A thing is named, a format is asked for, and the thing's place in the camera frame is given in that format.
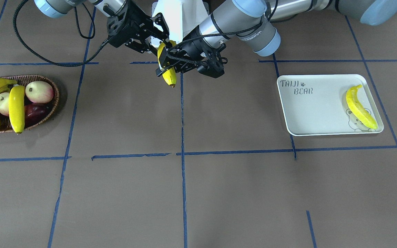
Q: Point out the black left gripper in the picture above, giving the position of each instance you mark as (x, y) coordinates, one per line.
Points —
(192, 47)

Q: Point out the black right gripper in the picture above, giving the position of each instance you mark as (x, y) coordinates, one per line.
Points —
(139, 26)

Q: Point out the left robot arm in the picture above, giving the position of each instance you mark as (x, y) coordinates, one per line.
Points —
(252, 21)

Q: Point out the brown wicker basket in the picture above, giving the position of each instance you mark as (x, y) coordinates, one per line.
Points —
(52, 106)

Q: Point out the pink green apple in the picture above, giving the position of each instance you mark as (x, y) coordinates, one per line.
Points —
(4, 103)
(39, 92)

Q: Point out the dark red apple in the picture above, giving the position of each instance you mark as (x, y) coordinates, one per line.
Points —
(34, 113)

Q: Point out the white bear tray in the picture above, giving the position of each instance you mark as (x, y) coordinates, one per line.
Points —
(316, 105)

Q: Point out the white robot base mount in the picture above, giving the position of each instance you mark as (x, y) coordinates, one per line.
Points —
(181, 16)

